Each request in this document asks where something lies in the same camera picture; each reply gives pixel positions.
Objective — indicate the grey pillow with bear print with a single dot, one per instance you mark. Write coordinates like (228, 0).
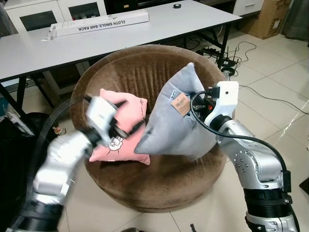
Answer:
(169, 130)

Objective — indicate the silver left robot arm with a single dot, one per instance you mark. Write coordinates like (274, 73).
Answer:
(58, 164)

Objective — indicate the pink pillow with cartoon print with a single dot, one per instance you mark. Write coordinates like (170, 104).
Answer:
(130, 113)

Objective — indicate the brown round velvet sofa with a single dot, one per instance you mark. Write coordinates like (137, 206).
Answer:
(154, 186)

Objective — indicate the black flat floor mat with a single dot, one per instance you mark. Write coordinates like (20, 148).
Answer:
(305, 186)

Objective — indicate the white table with black legs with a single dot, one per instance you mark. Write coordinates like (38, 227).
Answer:
(120, 41)

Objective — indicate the long white rack carton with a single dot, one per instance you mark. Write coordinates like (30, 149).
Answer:
(96, 24)

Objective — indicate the black tape roll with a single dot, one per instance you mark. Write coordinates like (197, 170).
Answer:
(177, 6)

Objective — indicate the brown cardboard box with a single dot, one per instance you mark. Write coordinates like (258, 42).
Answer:
(265, 19)

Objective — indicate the white drawer cabinet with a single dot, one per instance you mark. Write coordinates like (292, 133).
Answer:
(248, 7)

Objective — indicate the white glass door cabinet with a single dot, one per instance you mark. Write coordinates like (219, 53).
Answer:
(48, 17)

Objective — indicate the grey curtain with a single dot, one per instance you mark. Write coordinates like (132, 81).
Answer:
(297, 19)

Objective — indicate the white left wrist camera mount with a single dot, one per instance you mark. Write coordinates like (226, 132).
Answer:
(101, 113)

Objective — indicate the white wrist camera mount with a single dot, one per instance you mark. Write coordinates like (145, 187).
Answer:
(226, 96)
(101, 113)

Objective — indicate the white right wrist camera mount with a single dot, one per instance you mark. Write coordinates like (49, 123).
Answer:
(226, 96)

